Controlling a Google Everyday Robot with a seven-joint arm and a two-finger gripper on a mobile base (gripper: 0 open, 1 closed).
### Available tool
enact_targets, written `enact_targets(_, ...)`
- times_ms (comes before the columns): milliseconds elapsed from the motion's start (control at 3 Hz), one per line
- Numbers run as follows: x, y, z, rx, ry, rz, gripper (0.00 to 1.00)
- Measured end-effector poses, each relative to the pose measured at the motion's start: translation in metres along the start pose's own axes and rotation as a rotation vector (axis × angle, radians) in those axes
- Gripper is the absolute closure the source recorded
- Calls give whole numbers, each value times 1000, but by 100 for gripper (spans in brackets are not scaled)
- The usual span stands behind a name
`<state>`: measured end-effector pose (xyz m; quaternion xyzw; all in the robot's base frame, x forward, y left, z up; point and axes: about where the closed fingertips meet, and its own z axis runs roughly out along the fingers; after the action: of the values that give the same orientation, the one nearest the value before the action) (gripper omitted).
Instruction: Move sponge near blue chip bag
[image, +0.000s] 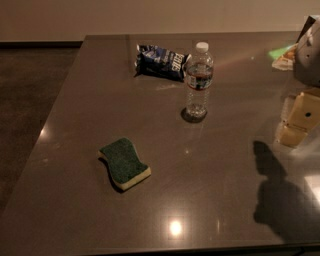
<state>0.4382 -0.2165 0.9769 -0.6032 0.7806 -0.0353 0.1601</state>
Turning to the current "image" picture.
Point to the blue chip bag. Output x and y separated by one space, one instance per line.
153 60

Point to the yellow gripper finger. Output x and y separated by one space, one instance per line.
300 115

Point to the green and yellow sponge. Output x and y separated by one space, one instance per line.
125 168

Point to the green and orange snack bag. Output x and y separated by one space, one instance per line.
283 59

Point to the clear plastic water bottle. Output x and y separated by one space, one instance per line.
199 77

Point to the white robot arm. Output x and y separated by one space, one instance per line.
306 69

